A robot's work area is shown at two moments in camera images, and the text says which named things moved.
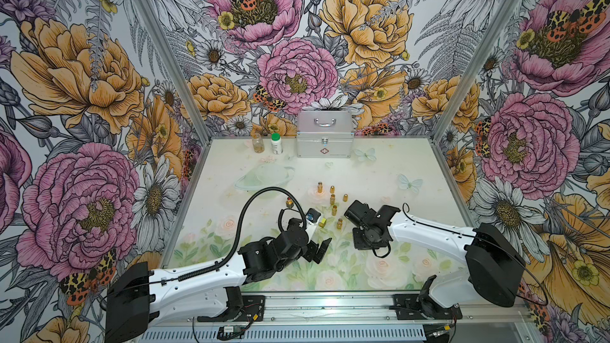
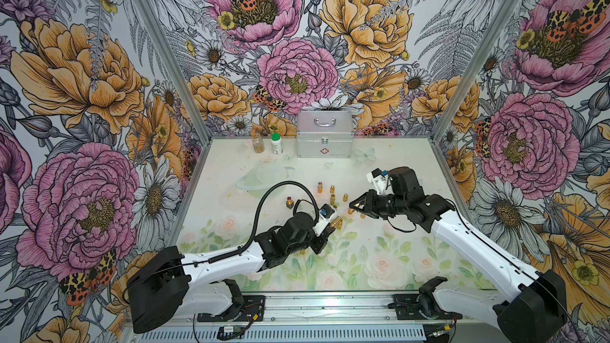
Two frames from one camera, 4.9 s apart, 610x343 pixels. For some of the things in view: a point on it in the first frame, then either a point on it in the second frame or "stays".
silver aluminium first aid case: x=325 y=133 stays
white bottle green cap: x=276 y=144 stays
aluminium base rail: x=357 y=318 stays
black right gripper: x=358 y=243 → x=369 y=205
